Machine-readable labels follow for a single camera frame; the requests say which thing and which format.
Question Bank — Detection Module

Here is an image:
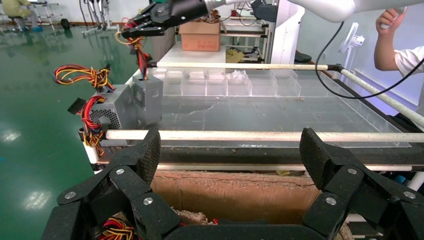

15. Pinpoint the brown cardboard divider box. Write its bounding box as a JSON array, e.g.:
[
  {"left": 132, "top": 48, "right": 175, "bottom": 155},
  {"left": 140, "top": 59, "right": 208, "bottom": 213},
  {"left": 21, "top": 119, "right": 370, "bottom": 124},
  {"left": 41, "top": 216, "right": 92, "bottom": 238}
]
[{"left": 150, "top": 170, "right": 355, "bottom": 240}]

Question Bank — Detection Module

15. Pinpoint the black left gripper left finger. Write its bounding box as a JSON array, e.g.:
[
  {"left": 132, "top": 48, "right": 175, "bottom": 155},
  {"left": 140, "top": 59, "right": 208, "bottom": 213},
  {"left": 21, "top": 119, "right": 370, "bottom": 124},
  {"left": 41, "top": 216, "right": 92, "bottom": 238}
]
[{"left": 41, "top": 128, "right": 181, "bottom": 240}]

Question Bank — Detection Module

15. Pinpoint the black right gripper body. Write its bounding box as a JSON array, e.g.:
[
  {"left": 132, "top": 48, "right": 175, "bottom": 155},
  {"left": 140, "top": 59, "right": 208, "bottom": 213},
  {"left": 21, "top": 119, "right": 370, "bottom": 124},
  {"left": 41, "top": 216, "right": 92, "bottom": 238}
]
[{"left": 149, "top": 0, "right": 210, "bottom": 26}]

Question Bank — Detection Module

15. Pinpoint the seated person yellow shirt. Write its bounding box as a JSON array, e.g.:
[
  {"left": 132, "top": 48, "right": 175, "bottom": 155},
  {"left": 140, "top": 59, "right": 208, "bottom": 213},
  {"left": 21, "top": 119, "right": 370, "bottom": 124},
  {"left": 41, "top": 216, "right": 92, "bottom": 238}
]
[{"left": 0, "top": 0, "right": 43, "bottom": 33}]

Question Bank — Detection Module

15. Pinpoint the black equipment box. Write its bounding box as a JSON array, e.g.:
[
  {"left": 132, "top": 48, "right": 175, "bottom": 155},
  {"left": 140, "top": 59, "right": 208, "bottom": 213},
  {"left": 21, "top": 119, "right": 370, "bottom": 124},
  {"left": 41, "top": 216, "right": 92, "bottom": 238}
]
[{"left": 250, "top": 0, "right": 279, "bottom": 23}]

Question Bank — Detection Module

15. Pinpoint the operator white shirt torso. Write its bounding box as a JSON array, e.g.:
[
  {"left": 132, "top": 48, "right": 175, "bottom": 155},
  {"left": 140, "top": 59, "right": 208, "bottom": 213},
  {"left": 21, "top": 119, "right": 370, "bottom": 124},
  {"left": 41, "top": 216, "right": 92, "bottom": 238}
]
[{"left": 394, "top": 45, "right": 424, "bottom": 115}]

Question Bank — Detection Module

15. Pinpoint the operator forearm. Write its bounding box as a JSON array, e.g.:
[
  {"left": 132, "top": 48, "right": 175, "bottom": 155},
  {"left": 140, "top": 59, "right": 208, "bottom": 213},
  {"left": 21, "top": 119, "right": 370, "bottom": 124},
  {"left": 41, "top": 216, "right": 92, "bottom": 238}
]
[{"left": 373, "top": 33, "right": 400, "bottom": 72}]

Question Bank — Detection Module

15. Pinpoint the white handheld controller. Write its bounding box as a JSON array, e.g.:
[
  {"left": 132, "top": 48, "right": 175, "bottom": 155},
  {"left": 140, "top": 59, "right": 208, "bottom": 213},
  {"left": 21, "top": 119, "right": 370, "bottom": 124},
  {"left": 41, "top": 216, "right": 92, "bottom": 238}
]
[{"left": 380, "top": 5, "right": 408, "bottom": 31}]

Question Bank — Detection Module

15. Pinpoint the operator hand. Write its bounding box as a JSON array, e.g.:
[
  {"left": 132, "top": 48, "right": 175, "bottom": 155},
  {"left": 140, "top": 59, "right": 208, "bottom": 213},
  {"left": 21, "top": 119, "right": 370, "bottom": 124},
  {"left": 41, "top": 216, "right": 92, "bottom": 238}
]
[{"left": 375, "top": 7, "right": 408, "bottom": 38}]

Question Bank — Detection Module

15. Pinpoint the white table leg pipe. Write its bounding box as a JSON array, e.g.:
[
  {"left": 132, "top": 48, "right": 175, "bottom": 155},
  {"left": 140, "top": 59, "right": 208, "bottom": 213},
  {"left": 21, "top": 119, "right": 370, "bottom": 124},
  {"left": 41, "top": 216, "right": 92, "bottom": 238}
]
[
  {"left": 82, "top": 141, "right": 100, "bottom": 166},
  {"left": 406, "top": 171, "right": 424, "bottom": 192}
]

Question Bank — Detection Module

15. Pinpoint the clear acrylic divider tray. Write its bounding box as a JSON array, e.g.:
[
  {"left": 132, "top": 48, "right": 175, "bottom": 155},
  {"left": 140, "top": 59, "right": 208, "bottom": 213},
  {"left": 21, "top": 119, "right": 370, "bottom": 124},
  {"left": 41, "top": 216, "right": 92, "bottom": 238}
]
[{"left": 145, "top": 67, "right": 412, "bottom": 149}]

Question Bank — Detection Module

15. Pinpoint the white metal stand frame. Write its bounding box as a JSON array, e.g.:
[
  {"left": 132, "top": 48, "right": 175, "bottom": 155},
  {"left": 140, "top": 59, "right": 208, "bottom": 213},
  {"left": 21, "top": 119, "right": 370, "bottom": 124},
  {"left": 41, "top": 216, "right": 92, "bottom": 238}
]
[{"left": 78, "top": 0, "right": 121, "bottom": 37}]

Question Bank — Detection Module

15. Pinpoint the black seat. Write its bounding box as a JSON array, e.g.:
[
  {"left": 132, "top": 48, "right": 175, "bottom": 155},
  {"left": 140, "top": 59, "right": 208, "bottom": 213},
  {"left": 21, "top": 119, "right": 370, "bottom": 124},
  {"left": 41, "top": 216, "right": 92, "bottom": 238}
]
[{"left": 294, "top": 50, "right": 313, "bottom": 64}]

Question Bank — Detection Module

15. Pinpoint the black cable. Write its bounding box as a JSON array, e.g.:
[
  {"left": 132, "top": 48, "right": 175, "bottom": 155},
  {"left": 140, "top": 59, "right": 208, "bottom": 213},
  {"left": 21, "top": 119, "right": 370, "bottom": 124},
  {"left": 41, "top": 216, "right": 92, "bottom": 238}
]
[{"left": 314, "top": 21, "right": 424, "bottom": 100}]

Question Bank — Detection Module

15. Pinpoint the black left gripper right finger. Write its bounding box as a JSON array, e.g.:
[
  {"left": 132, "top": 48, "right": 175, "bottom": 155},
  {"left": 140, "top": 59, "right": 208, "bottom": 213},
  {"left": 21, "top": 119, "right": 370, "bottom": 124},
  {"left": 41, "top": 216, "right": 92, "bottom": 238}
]
[{"left": 299, "top": 127, "right": 424, "bottom": 240}]

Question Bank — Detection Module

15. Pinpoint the grey power supply with wires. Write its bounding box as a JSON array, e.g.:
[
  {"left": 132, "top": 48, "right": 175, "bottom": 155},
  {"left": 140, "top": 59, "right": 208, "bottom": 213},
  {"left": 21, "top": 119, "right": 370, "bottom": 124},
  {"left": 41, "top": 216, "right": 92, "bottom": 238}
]
[
  {"left": 52, "top": 63, "right": 139, "bottom": 130},
  {"left": 114, "top": 18, "right": 164, "bottom": 127},
  {"left": 95, "top": 216, "right": 142, "bottom": 240},
  {"left": 67, "top": 84, "right": 133, "bottom": 157}
]

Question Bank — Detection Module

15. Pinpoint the yellow cloth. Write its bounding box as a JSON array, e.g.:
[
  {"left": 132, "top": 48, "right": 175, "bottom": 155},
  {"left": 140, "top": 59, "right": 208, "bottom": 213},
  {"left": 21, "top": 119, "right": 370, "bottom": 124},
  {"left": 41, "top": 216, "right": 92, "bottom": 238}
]
[{"left": 225, "top": 47, "right": 247, "bottom": 64}]

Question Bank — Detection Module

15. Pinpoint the white standing fan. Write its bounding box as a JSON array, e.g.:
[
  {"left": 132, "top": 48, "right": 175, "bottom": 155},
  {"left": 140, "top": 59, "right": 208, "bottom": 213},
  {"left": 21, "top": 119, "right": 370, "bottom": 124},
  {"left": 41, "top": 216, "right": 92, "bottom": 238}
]
[{"left": 338, "top": 21, "right": 366, "bottom": 72}]

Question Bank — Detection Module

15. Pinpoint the metal step ladder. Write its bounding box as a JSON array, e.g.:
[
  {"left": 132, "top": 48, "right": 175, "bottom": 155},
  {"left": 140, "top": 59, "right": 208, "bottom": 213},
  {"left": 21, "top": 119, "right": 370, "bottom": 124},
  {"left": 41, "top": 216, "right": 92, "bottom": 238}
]
[{"left": 31, "top": 0, "right": 64, "bottom": 29}]

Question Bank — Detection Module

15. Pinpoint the white work table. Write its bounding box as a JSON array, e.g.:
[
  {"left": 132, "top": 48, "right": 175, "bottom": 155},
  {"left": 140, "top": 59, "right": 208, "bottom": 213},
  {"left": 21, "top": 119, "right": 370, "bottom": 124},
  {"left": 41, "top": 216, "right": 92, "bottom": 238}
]
[{"left": 157, "top": 41, "right": 274, "bottom": 64}]

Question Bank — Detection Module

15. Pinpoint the white pillar cabinet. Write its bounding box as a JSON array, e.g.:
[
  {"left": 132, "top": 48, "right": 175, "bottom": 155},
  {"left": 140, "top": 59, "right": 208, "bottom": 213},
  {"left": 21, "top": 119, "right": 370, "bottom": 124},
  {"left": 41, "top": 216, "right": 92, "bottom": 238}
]
[{"left": 269, "top": 0, "right": 306, "bottom": 65}]

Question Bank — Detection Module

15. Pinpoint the brown cardboard carton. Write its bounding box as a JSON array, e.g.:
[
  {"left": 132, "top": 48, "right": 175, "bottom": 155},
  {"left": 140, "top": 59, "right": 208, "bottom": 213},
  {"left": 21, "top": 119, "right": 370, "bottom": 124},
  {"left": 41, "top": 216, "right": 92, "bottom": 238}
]
[{"left": 178, "top": 20, "right": 222, "bottom": 53}]

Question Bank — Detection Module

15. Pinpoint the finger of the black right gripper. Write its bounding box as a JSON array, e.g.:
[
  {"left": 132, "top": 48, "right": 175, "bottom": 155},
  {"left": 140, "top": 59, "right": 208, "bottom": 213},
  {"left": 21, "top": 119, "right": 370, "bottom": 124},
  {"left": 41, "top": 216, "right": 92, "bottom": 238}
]
[
  {"left": 120, "top": 25, "right": 167, "bottom": 39},
  {"left": 127, "top": 7, "right": 158, "bottom": 27}
]

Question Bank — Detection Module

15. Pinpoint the heap of coloured wires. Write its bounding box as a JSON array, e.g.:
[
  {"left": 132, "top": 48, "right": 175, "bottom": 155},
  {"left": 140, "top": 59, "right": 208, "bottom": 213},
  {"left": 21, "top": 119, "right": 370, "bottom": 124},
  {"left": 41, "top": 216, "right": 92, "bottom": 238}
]
[{"left": 190, "top": 9, "right": 222, "bottom": 25}]

